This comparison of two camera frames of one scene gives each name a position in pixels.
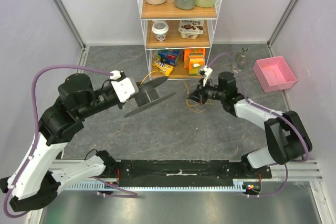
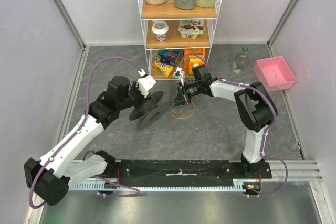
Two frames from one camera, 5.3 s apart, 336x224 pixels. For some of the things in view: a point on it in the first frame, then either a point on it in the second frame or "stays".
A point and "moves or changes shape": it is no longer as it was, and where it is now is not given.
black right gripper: (202, 94) -> (184, 92)
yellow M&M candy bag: (166, 69) stays
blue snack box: (169, 57) stays
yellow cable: (186, 88) -> (182, 118)
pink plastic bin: (274, 74) stays
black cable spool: (148, 95) moves or changes shape
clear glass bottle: (241, 60) stays
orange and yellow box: (196, 63) stays
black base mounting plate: (188, 173) stays
